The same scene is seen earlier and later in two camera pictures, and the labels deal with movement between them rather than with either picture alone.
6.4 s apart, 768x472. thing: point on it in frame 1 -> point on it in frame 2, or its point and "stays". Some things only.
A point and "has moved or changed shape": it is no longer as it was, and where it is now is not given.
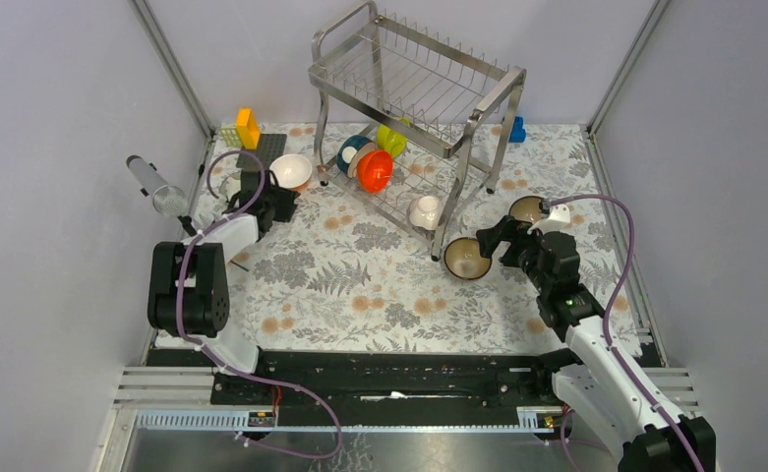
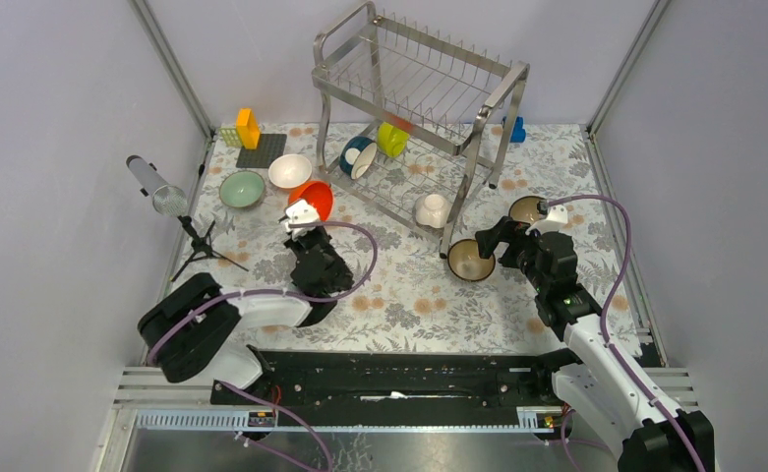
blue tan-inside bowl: [526, 208] stays
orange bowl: [375, 169] -> [319, 194]
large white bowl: [555, 223] has moved or changed shape
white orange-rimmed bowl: [291, 170] stays
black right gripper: [507, 230] stays
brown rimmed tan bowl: [463, 259] stays
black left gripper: [288, 206] -> [295, 245]
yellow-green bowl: [390, 141] stays
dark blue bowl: [348, 147] stays
